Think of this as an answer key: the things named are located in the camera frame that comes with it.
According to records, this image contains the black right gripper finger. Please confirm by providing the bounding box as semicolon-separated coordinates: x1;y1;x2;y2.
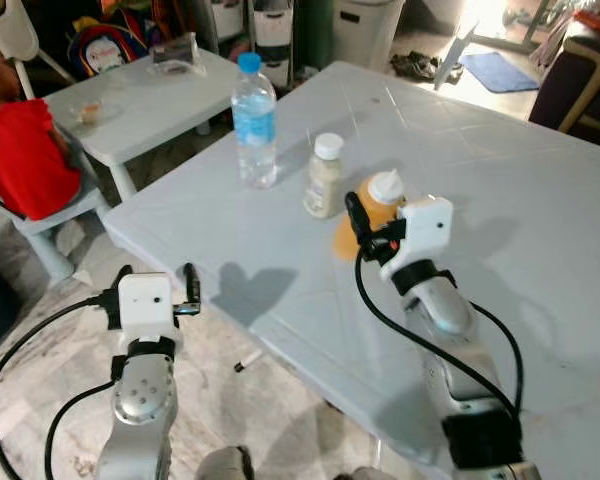
344;191;373;247

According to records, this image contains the orange drink bottle white cap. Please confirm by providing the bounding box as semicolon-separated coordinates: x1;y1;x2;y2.
332;170;406;263

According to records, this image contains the cream drink bottle white cap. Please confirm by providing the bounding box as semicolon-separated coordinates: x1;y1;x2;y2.
302;132;346;219

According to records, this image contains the grey plastic chair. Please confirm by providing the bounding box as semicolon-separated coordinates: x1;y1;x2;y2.
0;125;111;286

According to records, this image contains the small dark floor scrap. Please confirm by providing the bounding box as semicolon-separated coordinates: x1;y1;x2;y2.
233;350;264;373

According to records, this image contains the large white plastic table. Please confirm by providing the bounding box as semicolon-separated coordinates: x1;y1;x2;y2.
98;60;600;480

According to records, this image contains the clear water bottle blue cap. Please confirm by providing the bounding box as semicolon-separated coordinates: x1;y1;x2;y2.
230;52;279;189

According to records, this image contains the person in red shirt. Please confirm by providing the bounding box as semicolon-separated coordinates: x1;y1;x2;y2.
0;35;83;221

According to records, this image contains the black sandals heap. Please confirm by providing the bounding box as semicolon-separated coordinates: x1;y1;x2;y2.
390;50;463;83

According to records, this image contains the small glass cup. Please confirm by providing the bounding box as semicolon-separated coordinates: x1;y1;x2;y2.
72;98;106;126

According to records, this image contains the small white plastic table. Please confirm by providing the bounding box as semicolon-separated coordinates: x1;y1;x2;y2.
42;48;243;201

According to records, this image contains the white plastic bin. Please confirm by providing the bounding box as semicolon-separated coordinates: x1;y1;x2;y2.
330;0;406;73

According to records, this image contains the dark green cylinder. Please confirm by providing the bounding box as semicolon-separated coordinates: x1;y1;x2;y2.
298;0;333;71

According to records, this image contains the white plastic drawer unit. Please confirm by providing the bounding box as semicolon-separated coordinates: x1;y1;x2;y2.
250;0;297;89

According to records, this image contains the blue floor mat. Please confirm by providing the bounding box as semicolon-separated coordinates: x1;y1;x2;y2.
458;50;541;94

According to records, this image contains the colourful school backpack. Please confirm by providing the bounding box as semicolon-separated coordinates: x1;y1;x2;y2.
65;15;151;76

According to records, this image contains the clear plastic container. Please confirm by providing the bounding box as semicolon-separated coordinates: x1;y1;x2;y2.
148;33;203;76

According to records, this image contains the purple armchair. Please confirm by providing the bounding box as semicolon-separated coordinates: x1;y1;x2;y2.
528;10;600;151

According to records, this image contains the white plastic chair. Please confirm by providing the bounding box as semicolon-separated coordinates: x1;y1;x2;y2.
0;0;76;86

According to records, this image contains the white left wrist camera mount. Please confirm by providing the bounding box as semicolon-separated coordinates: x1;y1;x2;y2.
117;272;175;346

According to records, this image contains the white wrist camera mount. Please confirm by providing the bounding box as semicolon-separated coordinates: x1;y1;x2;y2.
380;196;454;286
117;272;175;346

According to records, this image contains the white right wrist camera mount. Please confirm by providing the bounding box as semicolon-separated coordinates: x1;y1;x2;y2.
380;196;454;286

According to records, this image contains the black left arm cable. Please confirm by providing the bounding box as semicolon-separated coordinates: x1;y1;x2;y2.
0;296;106;480
43;380;116;480

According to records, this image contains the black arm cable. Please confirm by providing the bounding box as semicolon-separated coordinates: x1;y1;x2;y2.
354;255;526;416
0;296;106;480
468;300;527;406
43;380;116;480

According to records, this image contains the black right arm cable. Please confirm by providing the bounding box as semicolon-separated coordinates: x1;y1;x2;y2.
468;300;527;406
354;255;526;416

